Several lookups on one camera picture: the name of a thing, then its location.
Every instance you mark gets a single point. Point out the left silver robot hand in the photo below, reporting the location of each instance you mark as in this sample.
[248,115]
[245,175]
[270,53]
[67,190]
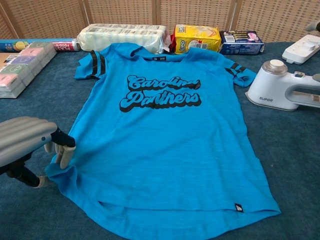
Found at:
[22,138]

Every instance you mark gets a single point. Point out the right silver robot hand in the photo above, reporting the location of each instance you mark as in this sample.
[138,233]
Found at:
[315,26]

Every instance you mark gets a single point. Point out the white handheld garment steamer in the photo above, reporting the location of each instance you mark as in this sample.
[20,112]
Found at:
[270,90]

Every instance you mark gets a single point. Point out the blue Carolina Panthers shirt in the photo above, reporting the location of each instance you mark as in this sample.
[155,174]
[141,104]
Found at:
[162,150]

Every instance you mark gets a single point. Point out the white power strip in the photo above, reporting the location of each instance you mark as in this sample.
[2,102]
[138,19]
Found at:
[302,50]

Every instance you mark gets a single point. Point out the dark teal table cover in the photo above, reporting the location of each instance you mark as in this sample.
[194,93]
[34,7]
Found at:
[37,105]

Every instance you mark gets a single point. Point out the pastel pocket tissue multipack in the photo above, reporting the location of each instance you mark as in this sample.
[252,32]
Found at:
[22,67]

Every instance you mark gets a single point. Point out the dark blue sanitary pad pack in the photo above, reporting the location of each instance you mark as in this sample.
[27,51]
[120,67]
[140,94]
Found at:
[240,43]

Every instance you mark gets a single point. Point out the blue food wrap box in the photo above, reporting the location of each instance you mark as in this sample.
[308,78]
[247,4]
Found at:
[15,45]

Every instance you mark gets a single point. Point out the yellow tissue pack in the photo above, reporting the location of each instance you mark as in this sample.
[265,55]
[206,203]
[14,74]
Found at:
[197,38]

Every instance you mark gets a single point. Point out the white toilet paper pack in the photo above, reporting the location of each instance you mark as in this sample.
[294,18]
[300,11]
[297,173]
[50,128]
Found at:
[120,37]

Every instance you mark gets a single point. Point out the wicker folding screen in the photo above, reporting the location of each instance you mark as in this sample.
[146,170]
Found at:
[125,12]

